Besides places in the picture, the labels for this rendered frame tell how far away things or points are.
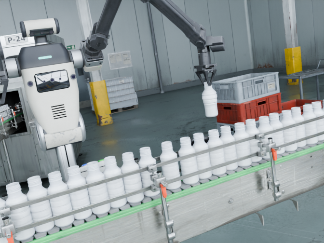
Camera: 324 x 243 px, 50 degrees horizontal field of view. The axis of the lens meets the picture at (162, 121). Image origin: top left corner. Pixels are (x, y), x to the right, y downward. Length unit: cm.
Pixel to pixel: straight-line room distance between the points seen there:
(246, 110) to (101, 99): 570
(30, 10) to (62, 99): 1173
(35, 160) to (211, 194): 385
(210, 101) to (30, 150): 356
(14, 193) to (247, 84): 284
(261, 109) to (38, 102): 259
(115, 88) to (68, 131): 902
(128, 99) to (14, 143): 633
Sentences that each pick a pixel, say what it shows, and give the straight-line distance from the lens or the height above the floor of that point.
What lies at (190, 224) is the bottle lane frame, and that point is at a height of 87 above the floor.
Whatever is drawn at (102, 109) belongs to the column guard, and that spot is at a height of 40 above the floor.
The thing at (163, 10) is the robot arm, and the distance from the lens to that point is 147.
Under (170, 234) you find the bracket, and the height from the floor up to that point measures 90.
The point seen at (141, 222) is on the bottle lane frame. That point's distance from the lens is 119.
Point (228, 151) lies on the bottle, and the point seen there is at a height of 108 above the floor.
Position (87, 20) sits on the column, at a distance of 903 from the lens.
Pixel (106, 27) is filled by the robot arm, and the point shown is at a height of 162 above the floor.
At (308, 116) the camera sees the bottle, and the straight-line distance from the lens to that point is 158.
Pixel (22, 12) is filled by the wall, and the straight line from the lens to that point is 1331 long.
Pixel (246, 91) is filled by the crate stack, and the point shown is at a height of 99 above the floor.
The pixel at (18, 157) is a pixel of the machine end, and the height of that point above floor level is 46.
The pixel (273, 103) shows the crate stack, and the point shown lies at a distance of 387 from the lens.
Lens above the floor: 146
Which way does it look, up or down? 10 degrees down
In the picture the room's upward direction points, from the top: 9 degrees counter-clockwise
